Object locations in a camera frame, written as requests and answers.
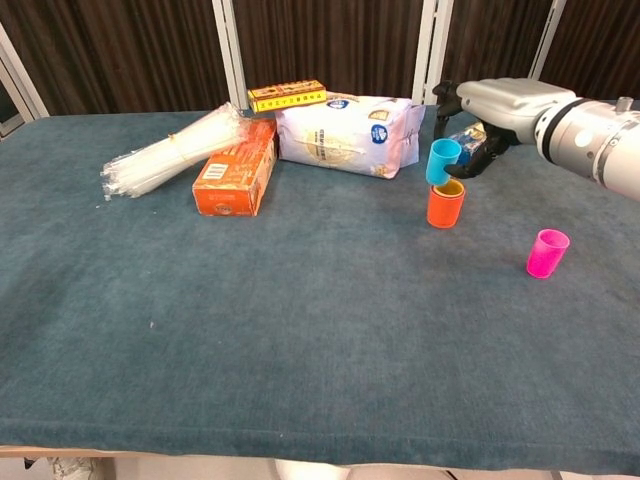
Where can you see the white printed food bag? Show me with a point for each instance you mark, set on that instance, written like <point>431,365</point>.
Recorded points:
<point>340,135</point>

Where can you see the orange plastic cup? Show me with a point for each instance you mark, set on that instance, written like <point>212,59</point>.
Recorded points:
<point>444,210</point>

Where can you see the cyan plastic cup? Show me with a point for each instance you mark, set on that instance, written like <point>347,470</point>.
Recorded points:
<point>440,162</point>

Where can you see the bundle of clear straws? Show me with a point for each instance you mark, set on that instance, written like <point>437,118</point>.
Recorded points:
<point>165,155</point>

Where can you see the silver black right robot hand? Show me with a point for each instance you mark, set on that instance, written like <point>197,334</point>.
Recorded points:
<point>505,105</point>

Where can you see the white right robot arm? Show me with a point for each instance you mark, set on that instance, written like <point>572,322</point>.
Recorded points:
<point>590,140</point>

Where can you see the teal table cloth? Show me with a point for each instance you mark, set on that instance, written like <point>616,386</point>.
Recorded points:
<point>200,325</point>

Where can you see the blue biscuit box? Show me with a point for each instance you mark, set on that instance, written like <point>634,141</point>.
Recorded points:
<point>470,136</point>

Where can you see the dark brown slatted panel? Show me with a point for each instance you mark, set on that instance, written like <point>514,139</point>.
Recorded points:
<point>330,40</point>
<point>600,45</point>
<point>490,40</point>
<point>125,55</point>

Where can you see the yellow printed box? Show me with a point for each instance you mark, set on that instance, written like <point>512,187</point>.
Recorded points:
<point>287,97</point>

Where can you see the yellow plastic cup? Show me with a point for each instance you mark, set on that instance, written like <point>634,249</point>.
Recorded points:
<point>452,189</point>

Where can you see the pink plastic cup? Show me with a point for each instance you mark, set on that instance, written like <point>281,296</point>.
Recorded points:
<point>545,257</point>

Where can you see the orange cardboard box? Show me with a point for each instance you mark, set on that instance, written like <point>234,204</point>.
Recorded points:
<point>235,180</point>

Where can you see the white screen frame post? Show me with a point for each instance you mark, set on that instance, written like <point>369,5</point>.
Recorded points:
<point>547,40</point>
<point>20,95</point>
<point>230,50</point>
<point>431,45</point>

